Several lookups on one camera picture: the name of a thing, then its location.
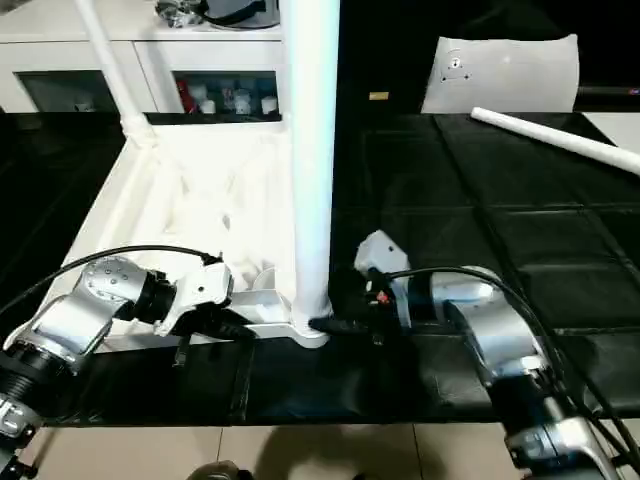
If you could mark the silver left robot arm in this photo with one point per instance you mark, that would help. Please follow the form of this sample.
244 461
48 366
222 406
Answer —
85 310

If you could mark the black box with gold label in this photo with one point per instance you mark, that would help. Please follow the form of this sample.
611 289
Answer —
380 55

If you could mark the white bag with round fitting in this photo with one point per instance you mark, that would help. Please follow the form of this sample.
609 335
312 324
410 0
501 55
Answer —
510 75

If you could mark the white flat board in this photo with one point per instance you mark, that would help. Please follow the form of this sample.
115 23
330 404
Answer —
617 127

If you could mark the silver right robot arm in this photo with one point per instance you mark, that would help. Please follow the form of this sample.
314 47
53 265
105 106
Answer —
500 340

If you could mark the white plastic table leg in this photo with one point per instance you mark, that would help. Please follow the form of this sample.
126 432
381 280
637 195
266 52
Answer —
107 60
312 150
550 135

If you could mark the black tangled items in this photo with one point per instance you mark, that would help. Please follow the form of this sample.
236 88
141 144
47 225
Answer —
177 11

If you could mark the dark robot left foot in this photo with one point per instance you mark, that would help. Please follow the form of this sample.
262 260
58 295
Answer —
220 471

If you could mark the dark robot right foot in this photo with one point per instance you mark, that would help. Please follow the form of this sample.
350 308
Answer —
362 476

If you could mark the white plastic table top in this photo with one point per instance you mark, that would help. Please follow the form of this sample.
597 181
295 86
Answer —
175 200

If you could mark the black table mat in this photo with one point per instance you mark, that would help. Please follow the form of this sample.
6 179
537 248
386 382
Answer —
500 225

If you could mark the white glass-door cabinet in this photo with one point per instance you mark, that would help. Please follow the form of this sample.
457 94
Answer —
60 55

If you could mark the dark robot foot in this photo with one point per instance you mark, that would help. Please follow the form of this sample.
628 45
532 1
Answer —
220 471
362 476

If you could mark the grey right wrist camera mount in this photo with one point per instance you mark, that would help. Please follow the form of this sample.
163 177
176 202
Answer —
382 255

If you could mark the red packet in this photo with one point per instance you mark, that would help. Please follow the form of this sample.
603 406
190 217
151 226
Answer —
184 94

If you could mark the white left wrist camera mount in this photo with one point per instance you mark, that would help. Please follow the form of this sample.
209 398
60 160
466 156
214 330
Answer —
200 285

